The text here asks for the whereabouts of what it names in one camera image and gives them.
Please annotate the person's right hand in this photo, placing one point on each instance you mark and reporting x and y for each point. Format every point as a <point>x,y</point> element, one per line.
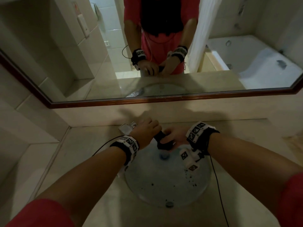
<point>176,135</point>

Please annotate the person's left hand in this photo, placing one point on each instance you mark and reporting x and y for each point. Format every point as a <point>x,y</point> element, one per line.
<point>146,132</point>

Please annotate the black cloth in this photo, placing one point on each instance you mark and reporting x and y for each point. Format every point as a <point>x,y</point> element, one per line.
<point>162,141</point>

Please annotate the person's left forearm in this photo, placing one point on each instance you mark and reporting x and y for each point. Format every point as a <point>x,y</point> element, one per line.
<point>82,179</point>

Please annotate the person's right forearm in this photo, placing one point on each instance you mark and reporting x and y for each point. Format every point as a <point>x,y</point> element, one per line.
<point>253,167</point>

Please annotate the chrome sink drain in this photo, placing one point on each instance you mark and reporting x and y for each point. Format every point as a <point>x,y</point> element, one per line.
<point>164,155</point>

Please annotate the white oval sink basin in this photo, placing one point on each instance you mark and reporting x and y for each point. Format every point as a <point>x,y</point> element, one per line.
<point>165,182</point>

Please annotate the chrome faucet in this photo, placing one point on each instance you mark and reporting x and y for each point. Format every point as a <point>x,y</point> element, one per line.
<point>127,127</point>

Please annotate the black wristband with white markers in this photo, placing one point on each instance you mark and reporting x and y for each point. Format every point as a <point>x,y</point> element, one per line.
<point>127,146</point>
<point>201,137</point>

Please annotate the wood framed mirror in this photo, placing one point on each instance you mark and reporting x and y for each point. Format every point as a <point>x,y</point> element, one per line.
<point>151,99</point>

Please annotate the beige stone tub ledge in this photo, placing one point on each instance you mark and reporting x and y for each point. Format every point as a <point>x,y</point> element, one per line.
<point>294,144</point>

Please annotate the red shirt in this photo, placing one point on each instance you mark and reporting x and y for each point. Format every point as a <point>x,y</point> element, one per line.
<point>40,212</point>

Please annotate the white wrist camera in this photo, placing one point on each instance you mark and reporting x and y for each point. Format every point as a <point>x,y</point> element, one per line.
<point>123,171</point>
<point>189,158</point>

